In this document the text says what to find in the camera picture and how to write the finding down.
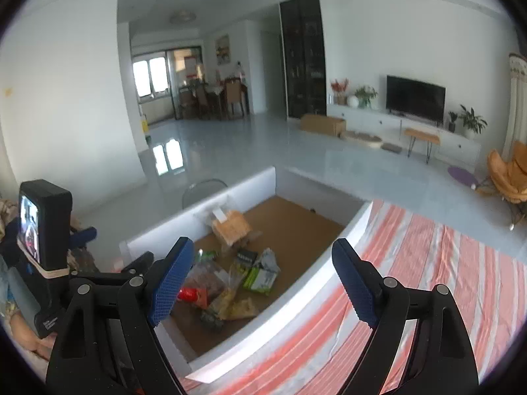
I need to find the long black gummy candy packet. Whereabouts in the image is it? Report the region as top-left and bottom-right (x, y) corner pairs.
(200, 249), (259, 330)

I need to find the red grey striped tablecloth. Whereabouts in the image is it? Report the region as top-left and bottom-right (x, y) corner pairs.
(186, 201), (526, 394)

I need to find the red snack packet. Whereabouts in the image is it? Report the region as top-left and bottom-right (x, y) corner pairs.
(177, 287), (208, 309)

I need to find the white storage box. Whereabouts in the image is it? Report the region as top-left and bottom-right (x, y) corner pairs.
(120, 167), (373, 383)

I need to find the white green snack packet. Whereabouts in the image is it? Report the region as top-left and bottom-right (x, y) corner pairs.
(243, 248), (281, 295)

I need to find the clear-wrapped bread slice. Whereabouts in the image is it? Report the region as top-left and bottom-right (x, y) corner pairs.
(194, 195), (263, 256)

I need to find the purple round floor cushion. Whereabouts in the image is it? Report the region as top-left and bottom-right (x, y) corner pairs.
(448, 166), (478, 189)

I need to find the orange lounge chair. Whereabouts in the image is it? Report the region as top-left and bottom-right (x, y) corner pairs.
(471, 141), (526, 231)

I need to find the white tv cabinet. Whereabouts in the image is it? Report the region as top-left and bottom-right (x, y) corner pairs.
(327, 104), (481, 170)

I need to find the small wooden side table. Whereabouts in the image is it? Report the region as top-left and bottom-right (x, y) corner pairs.
(404, 128), (440, 163)

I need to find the small dark potted plant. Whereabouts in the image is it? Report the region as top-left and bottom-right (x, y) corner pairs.
(448, 112), (458, 133)

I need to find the green potted plant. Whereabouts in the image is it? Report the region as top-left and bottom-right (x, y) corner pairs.
(459, 104), (488, 140)

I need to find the black flat television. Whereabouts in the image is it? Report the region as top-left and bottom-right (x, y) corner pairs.
(386, 75), (446, 125)

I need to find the cardboard box on floor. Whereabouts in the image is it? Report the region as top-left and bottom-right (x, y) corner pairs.
(300, 114), (346, 137)

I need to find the green plant white vase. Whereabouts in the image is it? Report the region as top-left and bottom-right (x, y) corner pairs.
(347, 85), (378, 109)

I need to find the dining table with chairs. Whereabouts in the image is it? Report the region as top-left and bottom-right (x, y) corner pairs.
(178, 77), (250, 120)

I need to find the red flower arrangement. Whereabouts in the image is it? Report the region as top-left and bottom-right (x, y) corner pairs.
(330, 79), (349, 105)

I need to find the black tall cabinet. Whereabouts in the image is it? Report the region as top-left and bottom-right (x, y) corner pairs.
(280, 0), (327, 119)

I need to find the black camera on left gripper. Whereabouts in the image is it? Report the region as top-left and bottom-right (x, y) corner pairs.
(7, 179), (97, 338)

